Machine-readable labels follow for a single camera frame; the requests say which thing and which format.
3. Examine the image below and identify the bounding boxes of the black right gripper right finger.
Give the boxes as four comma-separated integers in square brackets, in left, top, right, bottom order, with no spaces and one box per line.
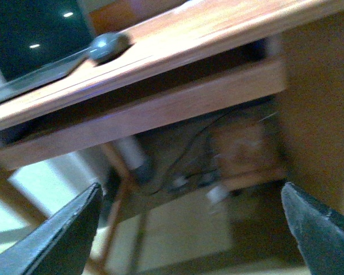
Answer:
[281,182,344,274]

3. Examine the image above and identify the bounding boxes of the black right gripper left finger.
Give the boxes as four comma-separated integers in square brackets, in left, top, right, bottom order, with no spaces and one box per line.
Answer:
[0,183,103,274]

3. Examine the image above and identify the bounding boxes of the dark grey Logitech mouse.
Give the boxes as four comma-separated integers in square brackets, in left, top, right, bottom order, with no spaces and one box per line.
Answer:
[88,32,131,64]

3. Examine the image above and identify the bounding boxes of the cardboard box under desk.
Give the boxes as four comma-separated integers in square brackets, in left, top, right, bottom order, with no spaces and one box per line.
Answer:
[212,120,284,178]

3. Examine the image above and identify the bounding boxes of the wooden desk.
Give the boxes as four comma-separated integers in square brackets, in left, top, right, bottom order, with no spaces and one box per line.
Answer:
[0,1,344,215]

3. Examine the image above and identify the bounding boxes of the grey open laptop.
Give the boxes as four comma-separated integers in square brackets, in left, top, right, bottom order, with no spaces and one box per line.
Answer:
[0,1,95,104]

